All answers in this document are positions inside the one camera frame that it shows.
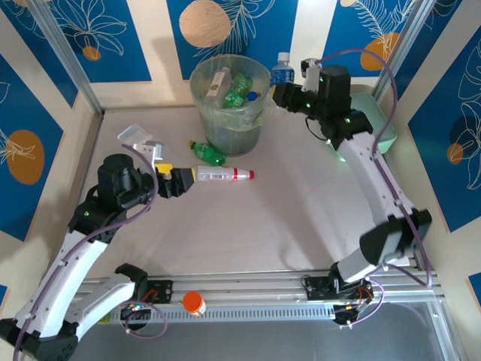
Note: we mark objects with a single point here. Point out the clear bottle dark blue label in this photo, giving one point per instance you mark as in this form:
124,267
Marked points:
282,73

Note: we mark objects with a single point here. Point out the small bottle blue cap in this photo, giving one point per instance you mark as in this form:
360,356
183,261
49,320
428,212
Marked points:
255,96

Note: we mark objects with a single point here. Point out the white bottle red cap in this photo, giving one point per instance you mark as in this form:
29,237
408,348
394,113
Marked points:
221,173

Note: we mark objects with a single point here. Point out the green bottle yellow cap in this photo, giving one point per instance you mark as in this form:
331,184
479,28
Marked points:
236,94

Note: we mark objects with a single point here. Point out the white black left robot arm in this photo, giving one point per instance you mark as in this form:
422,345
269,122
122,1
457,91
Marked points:
64,278

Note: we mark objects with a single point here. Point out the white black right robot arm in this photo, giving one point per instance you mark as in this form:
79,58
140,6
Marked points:
372,176

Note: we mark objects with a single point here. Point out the grey mesh waste bin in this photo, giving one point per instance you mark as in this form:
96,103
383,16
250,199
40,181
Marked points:
231,144

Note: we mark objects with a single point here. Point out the green translucent bin liner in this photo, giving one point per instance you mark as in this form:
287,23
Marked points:
221,120

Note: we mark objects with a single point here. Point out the crushed green plastic bottle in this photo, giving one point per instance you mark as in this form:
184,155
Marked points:
208,152

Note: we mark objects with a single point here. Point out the clear plastic bag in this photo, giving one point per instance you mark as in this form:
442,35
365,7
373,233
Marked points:
131,133

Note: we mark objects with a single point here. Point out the mint green lidded box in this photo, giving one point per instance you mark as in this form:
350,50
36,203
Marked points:
385,131

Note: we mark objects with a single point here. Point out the orange capped pill bottle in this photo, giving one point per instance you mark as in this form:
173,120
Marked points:
192,299

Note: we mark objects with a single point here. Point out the aluminium frame post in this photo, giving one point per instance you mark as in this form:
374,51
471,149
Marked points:
404,49
71,64

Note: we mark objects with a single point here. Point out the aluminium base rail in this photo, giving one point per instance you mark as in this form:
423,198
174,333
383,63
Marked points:
244,286

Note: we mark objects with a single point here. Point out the slim aluminium rail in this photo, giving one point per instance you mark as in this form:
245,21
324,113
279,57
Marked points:
424,278

